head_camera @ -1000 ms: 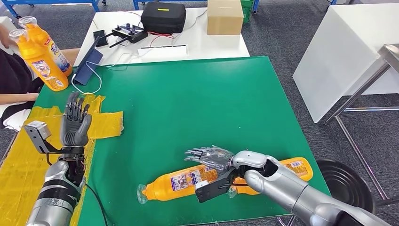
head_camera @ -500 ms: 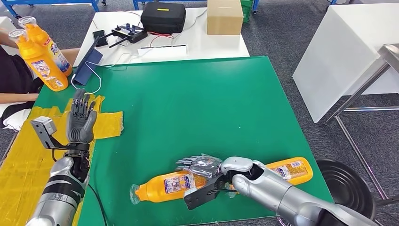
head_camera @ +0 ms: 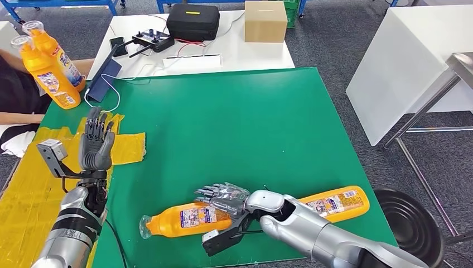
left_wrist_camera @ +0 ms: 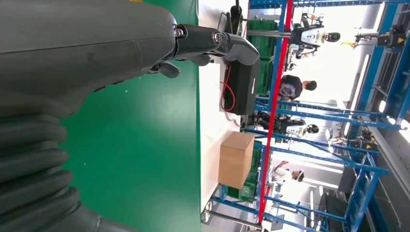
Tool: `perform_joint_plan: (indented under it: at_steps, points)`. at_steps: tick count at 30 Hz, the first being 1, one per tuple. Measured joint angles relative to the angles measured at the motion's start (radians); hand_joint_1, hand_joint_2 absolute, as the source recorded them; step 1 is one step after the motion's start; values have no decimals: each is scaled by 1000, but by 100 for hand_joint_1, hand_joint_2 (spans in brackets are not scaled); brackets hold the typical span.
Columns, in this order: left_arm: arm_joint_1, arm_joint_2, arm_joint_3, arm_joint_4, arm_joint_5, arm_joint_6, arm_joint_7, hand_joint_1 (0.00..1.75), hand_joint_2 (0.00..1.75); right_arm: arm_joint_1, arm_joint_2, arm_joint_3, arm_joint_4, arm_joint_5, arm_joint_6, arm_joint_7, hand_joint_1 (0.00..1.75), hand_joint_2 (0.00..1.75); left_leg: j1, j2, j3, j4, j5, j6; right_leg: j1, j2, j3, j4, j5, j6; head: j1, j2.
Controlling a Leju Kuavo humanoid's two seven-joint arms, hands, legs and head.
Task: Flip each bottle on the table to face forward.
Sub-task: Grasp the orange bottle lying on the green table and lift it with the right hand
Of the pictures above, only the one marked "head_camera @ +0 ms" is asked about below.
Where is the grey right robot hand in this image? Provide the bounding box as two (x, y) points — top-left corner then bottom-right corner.
(194, 182), (252, 223)

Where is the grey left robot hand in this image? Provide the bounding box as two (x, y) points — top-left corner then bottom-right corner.
(78, 106), (116, 173)

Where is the orange detergent bottle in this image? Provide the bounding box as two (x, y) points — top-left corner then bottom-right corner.
(138, 201), (239, 240)
(297, 185), (371, 224)
(10, 35), (81, 110)
(21, 20), (86, 93)

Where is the tablet in blue cover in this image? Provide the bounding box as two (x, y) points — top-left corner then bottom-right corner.
(81, 44), (123, 103)

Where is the green table mat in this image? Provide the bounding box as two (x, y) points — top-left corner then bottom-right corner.
(37, 66), (399, 268)

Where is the yellow taped sheet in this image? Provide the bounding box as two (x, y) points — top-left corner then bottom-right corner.
(0, 112), (147, 268)

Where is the person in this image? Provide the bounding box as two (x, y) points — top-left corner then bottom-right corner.
(0, 50), (95, 156)

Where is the black smartphone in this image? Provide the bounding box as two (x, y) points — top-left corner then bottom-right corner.
(109, 36), (129, 58)

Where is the black remote controller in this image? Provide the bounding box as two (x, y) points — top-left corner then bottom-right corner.
(114, 28), (176, 59)

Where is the white power strip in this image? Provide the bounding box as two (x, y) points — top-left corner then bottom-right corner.
(162, 54), (223, 70)

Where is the white table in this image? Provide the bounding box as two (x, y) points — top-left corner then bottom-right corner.
(0, 20), (23, 49)
(86, 9), (296, 80)
(345, 4), (473, 147)

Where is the blue metal rack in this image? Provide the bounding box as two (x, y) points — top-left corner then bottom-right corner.
(0, 0), (127, 25)

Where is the black carrying case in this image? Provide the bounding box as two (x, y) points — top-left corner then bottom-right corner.
(166, 3), (221, 42)

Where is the brown cardboard box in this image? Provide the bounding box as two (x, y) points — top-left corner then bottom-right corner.
(244, 1), (288, 43)

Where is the black round stool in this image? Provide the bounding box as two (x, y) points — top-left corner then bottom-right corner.
(364, 188), (447, 268)

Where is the green plastic crate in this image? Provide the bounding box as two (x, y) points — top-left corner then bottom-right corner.
(286, 0), (300, 28)

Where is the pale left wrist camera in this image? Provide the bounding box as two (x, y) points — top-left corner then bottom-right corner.
(36, 138), (69, 178)

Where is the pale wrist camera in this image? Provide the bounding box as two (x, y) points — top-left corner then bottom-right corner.
(36, 138), (69, 178)
(201, 212), (265, 257)

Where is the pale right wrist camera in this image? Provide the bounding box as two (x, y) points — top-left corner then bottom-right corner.
(201, 212), (265, 257)

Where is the white charging cable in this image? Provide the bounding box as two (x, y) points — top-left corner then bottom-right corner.
(83, 63), (165, 114)

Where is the red cable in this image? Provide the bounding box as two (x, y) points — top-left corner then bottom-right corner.
(175, 38), (207, 58)

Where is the steel frame table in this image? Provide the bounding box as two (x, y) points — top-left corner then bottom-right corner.
(383, 51), (473, 247)

